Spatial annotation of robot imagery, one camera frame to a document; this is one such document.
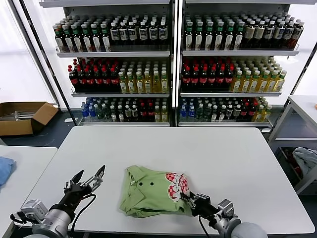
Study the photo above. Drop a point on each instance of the small yellow drink bottle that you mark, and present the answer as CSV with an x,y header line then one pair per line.
x,y
267,114
259,114
164,115
157,115

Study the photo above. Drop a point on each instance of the small dark bottle white cap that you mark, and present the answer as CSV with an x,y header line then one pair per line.
x,y
237,112
229,112
127,112
113,114
120,114
215,114
134,112
222,114

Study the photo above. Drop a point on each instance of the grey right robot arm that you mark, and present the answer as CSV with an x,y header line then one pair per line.
x,y
247,230

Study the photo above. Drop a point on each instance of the small green tinted bottle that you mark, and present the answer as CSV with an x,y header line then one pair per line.
x,y
207,113
106,113
199,113
99,112

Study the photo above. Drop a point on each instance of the red item in crate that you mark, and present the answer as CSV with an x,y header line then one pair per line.
x,y
297,169

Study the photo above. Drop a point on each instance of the dark bottle green cap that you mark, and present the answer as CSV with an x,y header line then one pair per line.
x,y
229,37
189,37
199,37
238,37
78,41
87,41
106,41
219,37
96,41
209,37
60,39
68,41

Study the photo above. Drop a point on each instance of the white metal shelf rack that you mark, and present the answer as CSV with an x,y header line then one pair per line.
x,y
235,52
111,54

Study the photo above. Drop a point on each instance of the small blue drink bottle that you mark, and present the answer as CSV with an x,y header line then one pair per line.
x,y
184,112
85,111
191,112
92,112

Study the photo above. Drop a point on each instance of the black storage crate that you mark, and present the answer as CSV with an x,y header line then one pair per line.
x,y
284,158

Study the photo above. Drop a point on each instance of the brown cardboard box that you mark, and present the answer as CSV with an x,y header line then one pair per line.
x,y
15,127

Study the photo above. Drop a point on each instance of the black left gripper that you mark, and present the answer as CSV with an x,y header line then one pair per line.
x,y
74,196

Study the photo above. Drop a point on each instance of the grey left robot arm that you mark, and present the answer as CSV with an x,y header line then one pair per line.
x,y
57,220

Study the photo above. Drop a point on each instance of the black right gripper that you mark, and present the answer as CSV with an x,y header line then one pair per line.
x,y
204,207

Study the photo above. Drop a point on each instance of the dark bottle grey label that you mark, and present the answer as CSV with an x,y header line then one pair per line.
x,y
163,33
269,33
115,33
288,34
279,33
297,34
143,33
153,33
124,33
133,33

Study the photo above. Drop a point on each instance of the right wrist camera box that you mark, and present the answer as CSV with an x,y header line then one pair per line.
x,y
226,207

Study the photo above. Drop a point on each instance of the black window frame bar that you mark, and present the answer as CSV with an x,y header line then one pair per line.
x,y
47,62
295,86

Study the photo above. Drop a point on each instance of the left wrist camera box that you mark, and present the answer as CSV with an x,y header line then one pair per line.
x,y
34,208

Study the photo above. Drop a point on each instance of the green polo shirt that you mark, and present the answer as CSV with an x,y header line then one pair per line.
x,y
148,196

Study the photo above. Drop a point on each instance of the dark bottle beige label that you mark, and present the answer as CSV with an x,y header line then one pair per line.
x,y
250,33
259,33

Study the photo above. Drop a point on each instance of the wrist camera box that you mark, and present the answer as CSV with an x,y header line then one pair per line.
x,y
226,207
34,208

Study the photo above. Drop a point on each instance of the small cola bottle red cap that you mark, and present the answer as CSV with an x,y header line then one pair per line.
x,y
143,112
150,112
245,111
252,111

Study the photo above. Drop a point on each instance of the white paper scrap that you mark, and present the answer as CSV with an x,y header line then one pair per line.
x,y
68,120

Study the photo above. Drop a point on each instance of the clear wrapped metal parts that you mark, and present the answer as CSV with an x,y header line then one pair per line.
x,y
23,115

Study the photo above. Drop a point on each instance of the blue folded cloth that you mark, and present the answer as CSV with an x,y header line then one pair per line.
x,y
6,171

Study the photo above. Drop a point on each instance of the white metal frame table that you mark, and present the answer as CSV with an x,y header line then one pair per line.
x,y
304,104

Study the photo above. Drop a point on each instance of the grey crumpled cloth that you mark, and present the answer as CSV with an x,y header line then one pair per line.
x,y
305,158

